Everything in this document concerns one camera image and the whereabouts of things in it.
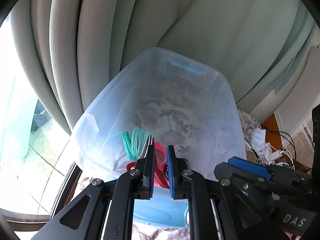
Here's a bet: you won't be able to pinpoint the dark red hair claw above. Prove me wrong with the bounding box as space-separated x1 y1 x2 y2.
126 160 169 188

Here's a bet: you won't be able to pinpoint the teal hair ties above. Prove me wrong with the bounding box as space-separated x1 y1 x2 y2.
121 126 153 161

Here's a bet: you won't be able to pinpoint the leopard print scrunchie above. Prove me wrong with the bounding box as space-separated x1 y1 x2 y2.
255 157 270 166

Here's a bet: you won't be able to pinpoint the white charger plug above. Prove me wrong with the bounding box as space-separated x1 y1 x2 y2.
268 150 283 163

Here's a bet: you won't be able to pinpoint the floral blanket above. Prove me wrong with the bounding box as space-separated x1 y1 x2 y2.
72 108 261 239

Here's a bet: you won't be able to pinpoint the crumpled white paper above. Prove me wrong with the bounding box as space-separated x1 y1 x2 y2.
251 128 266 156

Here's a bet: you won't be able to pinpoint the clear plastic storage bin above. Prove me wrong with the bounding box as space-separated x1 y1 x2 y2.
68 47 248 228

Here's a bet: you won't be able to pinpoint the green curtain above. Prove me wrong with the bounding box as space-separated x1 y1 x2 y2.
9 0 319 132

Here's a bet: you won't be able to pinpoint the white cable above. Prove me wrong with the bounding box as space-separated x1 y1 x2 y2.
277 152 297 168

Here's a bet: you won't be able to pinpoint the black cable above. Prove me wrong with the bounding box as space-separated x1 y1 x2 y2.
261 125 297 167

